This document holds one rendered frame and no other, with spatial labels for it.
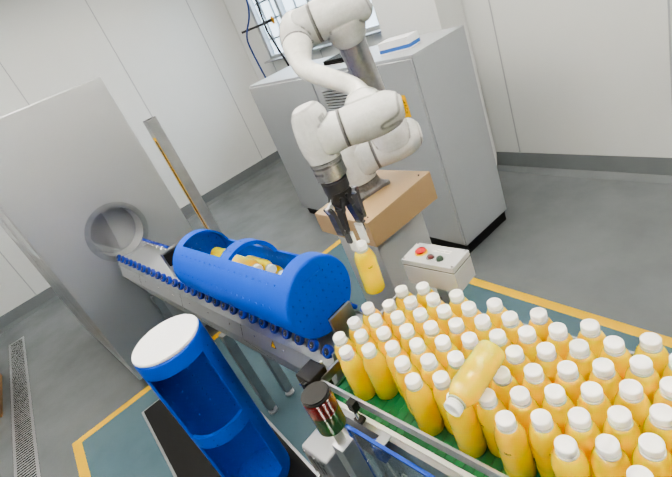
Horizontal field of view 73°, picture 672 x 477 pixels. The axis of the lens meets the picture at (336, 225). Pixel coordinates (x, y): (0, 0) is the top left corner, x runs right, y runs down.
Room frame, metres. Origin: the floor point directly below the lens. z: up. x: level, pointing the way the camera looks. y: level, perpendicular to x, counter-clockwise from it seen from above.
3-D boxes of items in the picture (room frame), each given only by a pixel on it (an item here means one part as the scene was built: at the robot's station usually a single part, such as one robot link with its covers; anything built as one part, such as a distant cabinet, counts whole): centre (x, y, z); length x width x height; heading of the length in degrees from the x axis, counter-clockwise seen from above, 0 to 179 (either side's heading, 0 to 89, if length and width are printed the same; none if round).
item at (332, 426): (0.70, 0.18, 1.18); 0.06 x 0.06 x 0.05
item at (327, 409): (0.70, 0.18, 1.23); 0.06 x 0.06 x 0.04
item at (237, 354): (2.04, 0.77, 0.31); 0.06 x 0.06 x 0.63; 36
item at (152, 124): (2.63, 0.70, 0.85); 0.06 x 0.06 x 1.70; 36
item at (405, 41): (3.02, -0.83, 1.48); 0.24 x 0.12 x 0.08; 36
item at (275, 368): (2.12, 0.66, 0.31); 0.06 x 0.06 x 0.63; 36
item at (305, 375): (1.07, 0.24, 0.95); 0.10 x 0.07 x 0.10; 126
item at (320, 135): (1.18, -0.06, 1.63); 0.13 x 0.11 x 0.16; 80
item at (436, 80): (3.73, -0.48, 0.72); 2.15 x 0.54 x 1.45; 28
